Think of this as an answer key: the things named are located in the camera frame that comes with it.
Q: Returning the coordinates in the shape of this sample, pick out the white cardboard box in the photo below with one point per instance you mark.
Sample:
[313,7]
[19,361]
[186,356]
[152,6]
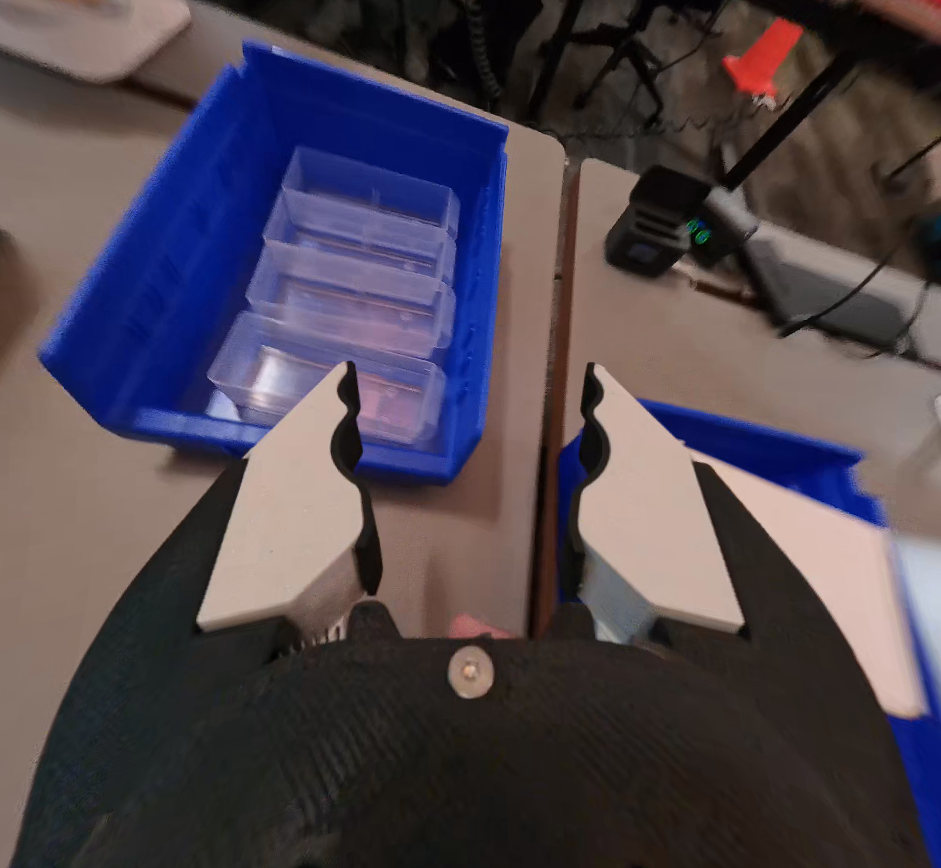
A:
[816,559]

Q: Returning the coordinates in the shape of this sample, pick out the black charger device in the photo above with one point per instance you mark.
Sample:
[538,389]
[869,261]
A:
[654,221]

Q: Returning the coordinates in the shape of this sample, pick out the white flat base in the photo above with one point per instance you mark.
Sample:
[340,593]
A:
[95,37]

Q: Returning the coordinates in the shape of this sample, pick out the black stand leg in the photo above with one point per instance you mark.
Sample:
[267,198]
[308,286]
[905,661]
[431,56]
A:
[794,118]

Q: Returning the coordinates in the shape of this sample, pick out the clear plastic drawer tray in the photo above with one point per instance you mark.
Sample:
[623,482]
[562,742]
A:
[345,232]
[272,368]
[345,302]
[353,177]

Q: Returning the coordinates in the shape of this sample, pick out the grey desk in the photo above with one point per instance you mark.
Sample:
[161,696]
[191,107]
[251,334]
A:
[698,346]
[197,63]
[73,515]

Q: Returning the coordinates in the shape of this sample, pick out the orange traffic cone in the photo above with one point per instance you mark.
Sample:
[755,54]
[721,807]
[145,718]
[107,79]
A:
[764,56]

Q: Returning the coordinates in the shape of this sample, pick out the black tripod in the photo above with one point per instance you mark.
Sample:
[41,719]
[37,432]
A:
[617,52]

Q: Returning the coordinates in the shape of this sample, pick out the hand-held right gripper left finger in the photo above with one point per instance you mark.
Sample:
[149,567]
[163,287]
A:
[294,515]

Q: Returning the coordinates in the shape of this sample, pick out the blue bin with white box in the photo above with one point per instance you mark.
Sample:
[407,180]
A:
[757,445]

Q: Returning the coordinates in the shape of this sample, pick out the blue plastic storage bin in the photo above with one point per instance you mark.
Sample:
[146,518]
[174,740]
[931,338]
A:
[184,236]

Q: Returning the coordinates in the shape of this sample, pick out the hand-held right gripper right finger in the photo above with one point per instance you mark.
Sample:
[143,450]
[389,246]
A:
[651,522]

